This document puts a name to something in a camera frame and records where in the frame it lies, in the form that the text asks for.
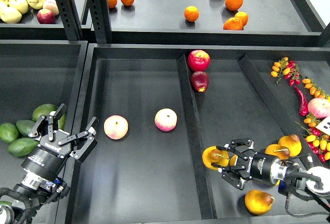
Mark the bright red apple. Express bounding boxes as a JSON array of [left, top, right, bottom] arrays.
[[188, 49, 210, 72]]

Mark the pink apple centre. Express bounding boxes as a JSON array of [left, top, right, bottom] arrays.
[[154, 108, 177, 132]]

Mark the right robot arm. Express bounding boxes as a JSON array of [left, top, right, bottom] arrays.
[[211, 138, 329, 221]]

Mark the black left tray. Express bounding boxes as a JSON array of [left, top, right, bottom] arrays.
[[1, 40, 88, 223]]

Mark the cherry tomato bunch upper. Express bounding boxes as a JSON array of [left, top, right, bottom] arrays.
[[271, 57, 301, 86]]

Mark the orange front right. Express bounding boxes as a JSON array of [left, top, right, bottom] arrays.
[[223, 17, 243, 30]]

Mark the pale peach on shelf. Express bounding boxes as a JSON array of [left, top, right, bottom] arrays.
[[43, 0, 59, 16]]

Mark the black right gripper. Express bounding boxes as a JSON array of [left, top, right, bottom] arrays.
[[212, 138, 281, 190]]

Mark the black perforated post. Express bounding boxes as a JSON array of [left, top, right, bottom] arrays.
[[87, 0, 112, 44], [55, 0, 83, 41]]

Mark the red chili pepper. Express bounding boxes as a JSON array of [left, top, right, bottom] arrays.
[[294, 86, 308, 116]]

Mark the black tray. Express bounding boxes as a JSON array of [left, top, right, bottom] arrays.
[[67, 44, 329, 223], [1, 40, 88, 223]]

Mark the pale yellow apple with stem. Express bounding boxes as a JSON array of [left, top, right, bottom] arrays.
[[27, 0, 45, 10]]

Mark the white label card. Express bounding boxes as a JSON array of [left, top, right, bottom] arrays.
[[316, 116, 330, 135]]

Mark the orange behind front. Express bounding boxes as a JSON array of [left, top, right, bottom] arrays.
[[234, 11, 249, 26]]

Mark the yellow pear with stem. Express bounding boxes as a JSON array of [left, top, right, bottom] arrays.
[[265, 144, 290, 160]]

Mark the dark green avocado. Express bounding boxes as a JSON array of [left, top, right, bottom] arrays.
[[16, 119, 36, 137], [8, 137, 39, 157]]

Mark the pale yellow apple middle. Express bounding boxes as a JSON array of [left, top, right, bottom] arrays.
[[9, 0, 29, 14]]

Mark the dark red apple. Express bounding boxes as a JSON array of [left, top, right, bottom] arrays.
[[190, 71, 209, 92]]

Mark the yellow pear bottom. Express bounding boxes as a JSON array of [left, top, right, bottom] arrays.
[[244, 190, 275, 215]]

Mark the black upper left shelf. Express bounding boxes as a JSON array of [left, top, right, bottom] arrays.
[[0, 0, 90, 41]]

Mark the orange cherry tomato bunch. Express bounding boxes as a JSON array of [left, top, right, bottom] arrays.
[[302, 78, 329, 100]]

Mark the pink apple left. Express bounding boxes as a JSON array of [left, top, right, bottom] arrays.
[[104, 115, 128, 140]]

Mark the red apple on shelf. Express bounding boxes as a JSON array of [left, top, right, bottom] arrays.
[[37, 9, 56, 24]]

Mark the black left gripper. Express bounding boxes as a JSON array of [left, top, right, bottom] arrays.
[[21, 104, 98, 181]]

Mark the pale yellow apple front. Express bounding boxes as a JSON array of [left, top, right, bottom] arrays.
[[1, 7, 22, 24]]

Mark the black perforated post right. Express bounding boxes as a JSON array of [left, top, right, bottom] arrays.
[[87, 0, 112, 44]]

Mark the black perforated post left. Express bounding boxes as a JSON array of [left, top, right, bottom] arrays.
[[55, 0, 83, 41]]

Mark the black middle tray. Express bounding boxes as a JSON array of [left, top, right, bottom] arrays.
[[67, 44, 329, 223]]

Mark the green avocado far left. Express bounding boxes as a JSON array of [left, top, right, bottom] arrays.
[[0, 123, 21, 144]]

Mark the pink apple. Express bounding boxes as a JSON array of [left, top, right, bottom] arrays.
[[154, 108, 177, 132], [104, 115, 128, 140]]

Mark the green avocado top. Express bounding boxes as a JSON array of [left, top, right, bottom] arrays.
[[32, 104, 58, 122]]

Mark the cherry tomato bunch lower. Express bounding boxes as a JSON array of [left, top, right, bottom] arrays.
[[295, 113, 329, 164]]

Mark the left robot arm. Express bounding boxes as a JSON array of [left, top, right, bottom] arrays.
[[1, 104, 98, 223]]

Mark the pink peach right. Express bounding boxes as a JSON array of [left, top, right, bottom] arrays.
[[307, 98, 329, 118]]

